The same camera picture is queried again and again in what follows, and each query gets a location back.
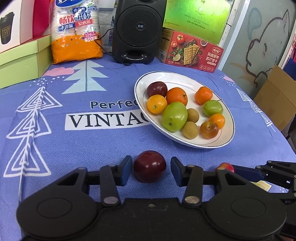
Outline dark red plum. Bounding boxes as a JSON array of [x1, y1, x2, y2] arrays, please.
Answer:
[[133, 150, 167, 183]]

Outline brown longan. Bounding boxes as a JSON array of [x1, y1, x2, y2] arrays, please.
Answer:
[[187, 108, 200, 123], [182, 121, 198, 140]]

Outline red-orange plum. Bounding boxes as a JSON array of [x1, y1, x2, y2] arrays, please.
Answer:
[[200, 121, 219, 139]]

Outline small orange mandarin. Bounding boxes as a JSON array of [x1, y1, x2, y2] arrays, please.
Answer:
[[208, 113, 225, 130]]

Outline large green fruit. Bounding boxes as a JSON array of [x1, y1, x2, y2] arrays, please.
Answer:
[[162, 102, 188, 132]]

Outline small orange kumquat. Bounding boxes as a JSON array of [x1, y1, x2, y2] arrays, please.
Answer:
[[147, 94, 168, 114]]

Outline large orange mandarin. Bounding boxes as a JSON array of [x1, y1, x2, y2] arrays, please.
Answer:
[[166, 87, 188, 106]]

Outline dark purple plum top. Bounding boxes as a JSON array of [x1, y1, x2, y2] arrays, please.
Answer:
[[147, 81, 168, 98]]

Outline blue printed tablecloth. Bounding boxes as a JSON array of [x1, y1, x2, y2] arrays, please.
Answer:
[[1, 56, 295, 240]]

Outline cardboard box on floor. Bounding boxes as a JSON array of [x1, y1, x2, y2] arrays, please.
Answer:
[[254, 65, 296, 131]]

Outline red cracker box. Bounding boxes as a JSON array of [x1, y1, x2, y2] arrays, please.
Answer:
[[157, 28, 224, 73]]

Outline light green shoe box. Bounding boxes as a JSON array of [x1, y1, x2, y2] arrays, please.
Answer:
[[0, 35, 53, 88]]

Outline orange paper cup pack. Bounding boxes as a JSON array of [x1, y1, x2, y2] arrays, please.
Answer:
[[49, 0, 103, 64]]

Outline black speaker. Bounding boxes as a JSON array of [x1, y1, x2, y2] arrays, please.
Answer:
[[112, 0, 167, 65]]

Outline shiny green gift box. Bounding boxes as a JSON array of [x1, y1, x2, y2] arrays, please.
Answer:
[[163, 0, 231, 45]]

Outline pink tote bag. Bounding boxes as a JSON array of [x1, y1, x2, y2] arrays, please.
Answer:
[[32, 0, 50, 39]]

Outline white cup box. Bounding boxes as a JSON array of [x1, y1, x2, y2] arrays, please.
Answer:
[[1, 0, 35, 53]]

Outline black speaker cable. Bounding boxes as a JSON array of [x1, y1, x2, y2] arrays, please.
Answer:
[[93, 27, 132, 67]]

